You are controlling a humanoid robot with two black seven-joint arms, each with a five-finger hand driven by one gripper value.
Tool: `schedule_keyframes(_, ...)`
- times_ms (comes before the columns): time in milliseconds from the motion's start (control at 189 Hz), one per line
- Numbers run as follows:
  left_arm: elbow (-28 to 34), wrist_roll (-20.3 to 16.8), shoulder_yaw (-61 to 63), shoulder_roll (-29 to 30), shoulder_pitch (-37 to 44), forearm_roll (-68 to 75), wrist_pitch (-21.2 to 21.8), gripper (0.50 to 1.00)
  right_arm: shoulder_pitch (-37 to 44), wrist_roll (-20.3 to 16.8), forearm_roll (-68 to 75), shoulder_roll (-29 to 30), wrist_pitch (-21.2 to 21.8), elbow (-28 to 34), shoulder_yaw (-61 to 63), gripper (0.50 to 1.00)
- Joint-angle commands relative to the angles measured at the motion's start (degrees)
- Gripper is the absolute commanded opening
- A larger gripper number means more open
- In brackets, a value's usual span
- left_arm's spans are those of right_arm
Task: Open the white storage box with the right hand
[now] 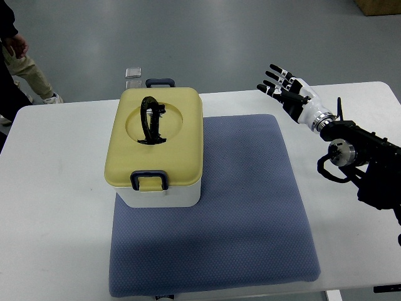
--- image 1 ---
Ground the black table control panel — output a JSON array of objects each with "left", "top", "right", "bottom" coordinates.
[{"left": 373, "top": 284, "right": 401, "bottom": 293}]

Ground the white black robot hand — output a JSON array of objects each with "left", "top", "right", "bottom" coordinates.
[{"left": 257, "top": 64, "right": 336, "bottom": 133}]

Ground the lower metal floor plate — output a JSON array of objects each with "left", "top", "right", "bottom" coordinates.
[{"left": 125, "top": 80, "right": 142, "bottom": 90}]

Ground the blue padded mat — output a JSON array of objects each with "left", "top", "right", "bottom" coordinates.
[{"left": 109, "top": 114, "right": 320, "bottom": 297}]

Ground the metal floor plate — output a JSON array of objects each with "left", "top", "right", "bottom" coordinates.
[
  {"left": 125, "top": 67, "right": 142, "bottom": 78},
  {"left": 125, "top": 80, "right": 142, "bottom": 90}
]

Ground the person in beige trousers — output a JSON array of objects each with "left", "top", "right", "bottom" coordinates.
[{"left": 0, "top": 0, "right": 64, "bottom": 151}]

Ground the cardboard box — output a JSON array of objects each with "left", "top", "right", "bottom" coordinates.
[{"left": 354, "top": 0, "right": 401, "bottom": 16}]

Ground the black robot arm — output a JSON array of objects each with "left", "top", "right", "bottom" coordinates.
[{"left": 317, "top": 98, "right": 400, "bottom": 221}]

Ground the white storage box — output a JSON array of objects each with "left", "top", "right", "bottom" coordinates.
[{"left": 115, "top": 176, "right": 202, "bottom": 208}]

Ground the upper metal floor plate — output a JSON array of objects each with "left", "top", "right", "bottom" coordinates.
[{"left": 125, "top": 67, "right": 142, "bottom": 78}]

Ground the yellow box lid black handle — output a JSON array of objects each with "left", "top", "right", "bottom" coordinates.
[{"left": 105, "top": 87, "right": 204, "bottom": 191}]

